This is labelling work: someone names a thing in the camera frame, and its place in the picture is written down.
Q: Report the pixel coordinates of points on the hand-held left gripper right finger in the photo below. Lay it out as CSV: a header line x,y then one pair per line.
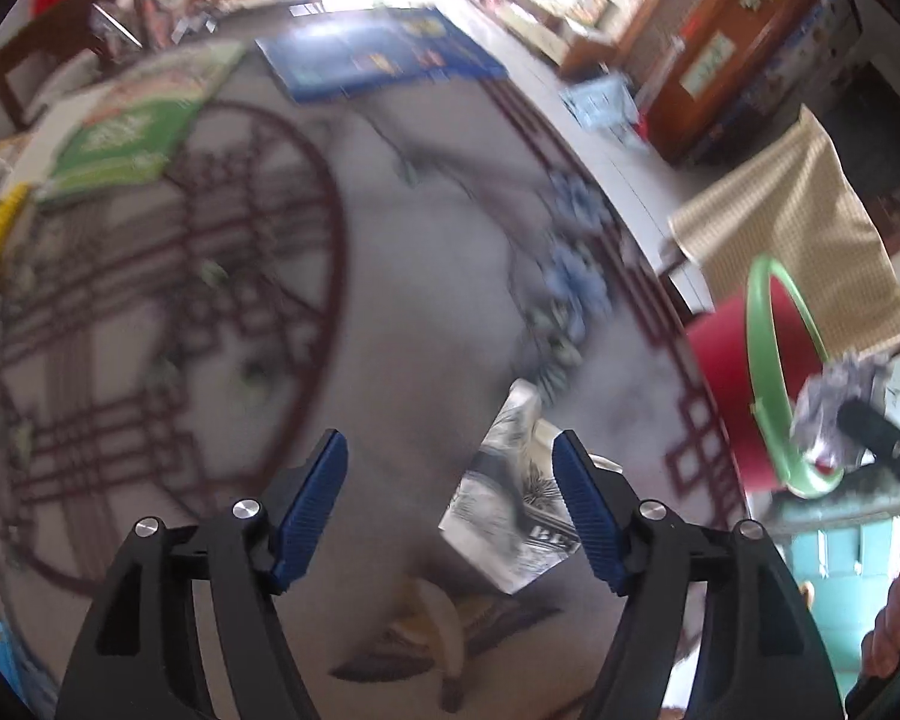
x,y
589,514

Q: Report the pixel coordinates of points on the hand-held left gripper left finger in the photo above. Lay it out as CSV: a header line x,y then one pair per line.
x,y
311,499

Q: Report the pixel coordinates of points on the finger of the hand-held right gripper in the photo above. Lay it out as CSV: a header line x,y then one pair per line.
x,y
889,442

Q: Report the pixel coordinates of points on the black and white newsprint paper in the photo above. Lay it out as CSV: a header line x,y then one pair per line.
x,y
495,514

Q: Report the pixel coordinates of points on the red bucket with green rim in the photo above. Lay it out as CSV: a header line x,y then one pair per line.
x,y
727,390

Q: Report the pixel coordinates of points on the person's right hand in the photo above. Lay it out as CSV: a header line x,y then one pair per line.
x,y
896,615

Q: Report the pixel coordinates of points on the teal cabinet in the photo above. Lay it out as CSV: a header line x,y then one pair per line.
x,y
840,562

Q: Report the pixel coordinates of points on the beige checkered cloth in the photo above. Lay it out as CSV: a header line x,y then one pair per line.
x,y
795,240

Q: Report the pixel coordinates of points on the blue plastic bag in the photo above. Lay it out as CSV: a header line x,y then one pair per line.
x,y
600,106

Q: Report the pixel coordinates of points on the green textbook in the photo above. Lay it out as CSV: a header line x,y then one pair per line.
x,y
135,127

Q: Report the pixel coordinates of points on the framed bamboo painting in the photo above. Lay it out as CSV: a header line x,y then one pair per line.
x,y
706,61

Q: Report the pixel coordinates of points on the blue book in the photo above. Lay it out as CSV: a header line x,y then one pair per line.
x,y
375,52

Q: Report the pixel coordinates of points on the low television cabinet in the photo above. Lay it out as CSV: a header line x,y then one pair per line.
x,y
540,15

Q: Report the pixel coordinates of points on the dark wooden chair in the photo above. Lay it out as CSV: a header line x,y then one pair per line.
x,y
52,67

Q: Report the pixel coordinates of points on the colourful framed board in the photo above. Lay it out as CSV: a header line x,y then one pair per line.
x,y
592,4

